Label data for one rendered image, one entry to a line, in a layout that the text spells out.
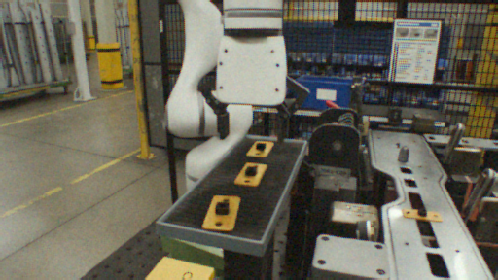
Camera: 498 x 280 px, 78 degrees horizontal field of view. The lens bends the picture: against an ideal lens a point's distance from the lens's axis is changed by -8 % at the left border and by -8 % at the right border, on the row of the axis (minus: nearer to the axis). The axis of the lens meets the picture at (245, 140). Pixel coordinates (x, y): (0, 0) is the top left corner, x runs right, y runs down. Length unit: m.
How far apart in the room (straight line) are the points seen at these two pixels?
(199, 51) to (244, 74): 0.38
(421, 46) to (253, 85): 1.35
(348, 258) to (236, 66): 0.30
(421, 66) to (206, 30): 1.17
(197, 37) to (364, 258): 0.63
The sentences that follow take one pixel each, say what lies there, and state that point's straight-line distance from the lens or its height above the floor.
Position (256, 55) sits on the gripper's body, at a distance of 0.47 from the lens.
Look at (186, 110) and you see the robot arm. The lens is 0.83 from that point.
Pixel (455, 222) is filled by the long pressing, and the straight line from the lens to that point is 0.85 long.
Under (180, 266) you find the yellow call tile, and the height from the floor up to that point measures 1.16.
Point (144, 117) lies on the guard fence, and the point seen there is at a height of 0.47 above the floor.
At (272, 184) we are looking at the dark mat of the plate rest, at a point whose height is 1.16.
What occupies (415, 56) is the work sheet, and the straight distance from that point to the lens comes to 1.75.
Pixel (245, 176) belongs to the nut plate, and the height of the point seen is 1.16.
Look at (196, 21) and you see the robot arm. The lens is 0.86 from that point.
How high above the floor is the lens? 1.39
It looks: 19 degrees down
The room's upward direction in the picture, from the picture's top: straight up
